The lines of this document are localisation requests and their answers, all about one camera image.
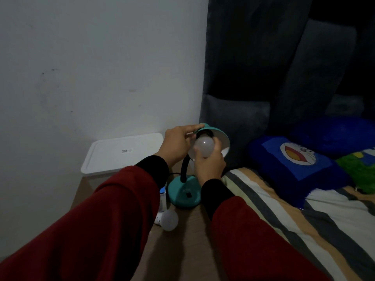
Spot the person's right hand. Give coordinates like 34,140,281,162
193,136,227,188

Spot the person's left hand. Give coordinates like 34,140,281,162
154,123,205,169

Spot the white light bulb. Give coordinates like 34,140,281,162
154,209,179,231
193,136,216,158

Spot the teal desk lamp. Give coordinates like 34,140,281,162
167,123,230,209

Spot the blue and white bulb carton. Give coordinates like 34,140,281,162
158,185,168,214

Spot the white storage box lid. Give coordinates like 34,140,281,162
80,132,164,176

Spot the person's left forearm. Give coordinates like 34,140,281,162
0,155,170,281

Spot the person's right forearm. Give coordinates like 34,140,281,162
200,178,332,281

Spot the brown wooden bedside table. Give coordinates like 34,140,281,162
70,175,229,281

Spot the blue cartoon pillow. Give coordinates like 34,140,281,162
247,136,352,208

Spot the white plastic storage box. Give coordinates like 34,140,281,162
86,172,138,190

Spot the dark grey padded headboard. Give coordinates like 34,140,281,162
199,0,375,170

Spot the striped bed sheet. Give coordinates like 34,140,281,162
221,168,375,281

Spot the plain blue pillow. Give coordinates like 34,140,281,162
290,115,375,157

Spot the large grey cushion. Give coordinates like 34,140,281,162
269,19,358,132

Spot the green pillow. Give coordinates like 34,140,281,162
335,148,375,194

